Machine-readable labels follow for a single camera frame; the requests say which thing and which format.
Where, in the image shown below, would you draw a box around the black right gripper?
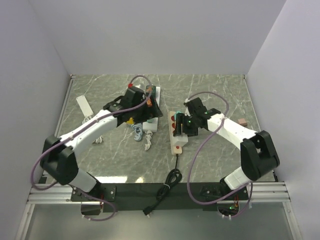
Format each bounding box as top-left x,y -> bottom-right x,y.
173,113 -> 199,139

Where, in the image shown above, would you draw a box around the black power cord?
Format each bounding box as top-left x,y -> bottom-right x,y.
142,154 -> 183,217

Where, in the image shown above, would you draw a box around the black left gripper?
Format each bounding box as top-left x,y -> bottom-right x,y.
131,94 -> 163,125

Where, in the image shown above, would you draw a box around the white cube adapter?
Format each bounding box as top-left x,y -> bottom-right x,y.
172,134 -> 189,147

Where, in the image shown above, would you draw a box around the teal usb charger cube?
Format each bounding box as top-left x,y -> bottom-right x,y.
174,111 -> 184,121

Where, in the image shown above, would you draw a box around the light blue coiled cable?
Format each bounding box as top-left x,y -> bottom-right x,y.
131,123 -> 144,142

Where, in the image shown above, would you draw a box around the red-brown cube adapter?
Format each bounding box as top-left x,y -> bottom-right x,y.
146,99 -> 153,107

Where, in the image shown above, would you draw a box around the beige power strip red sockets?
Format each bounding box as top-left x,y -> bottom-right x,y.
168,111 -> 183,155

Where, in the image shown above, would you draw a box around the white bundled cable with plug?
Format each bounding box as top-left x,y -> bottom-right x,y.
141,130 -> 154,152

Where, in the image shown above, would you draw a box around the green cube adapter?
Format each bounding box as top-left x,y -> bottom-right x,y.
145,85 -> 157,95

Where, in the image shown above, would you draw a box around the aluminium frame rail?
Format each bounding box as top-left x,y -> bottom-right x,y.
27,74 -> 76,204

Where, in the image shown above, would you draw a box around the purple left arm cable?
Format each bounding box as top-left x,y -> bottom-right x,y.
30,74 -> 153,222

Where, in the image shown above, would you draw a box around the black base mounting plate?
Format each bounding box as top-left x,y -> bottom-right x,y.
70,182 -> 251,213

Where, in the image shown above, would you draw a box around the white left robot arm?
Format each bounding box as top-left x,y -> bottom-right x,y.
39,86 -> 163,201

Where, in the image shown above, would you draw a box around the small white power strip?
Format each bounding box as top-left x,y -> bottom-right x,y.
76,95 -> 94,124

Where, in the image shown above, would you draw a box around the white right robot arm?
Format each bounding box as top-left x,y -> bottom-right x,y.
172,97 -> 280,200

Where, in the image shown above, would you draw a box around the yellow cube socket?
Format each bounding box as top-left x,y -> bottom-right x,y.
126,117 -> 135,125

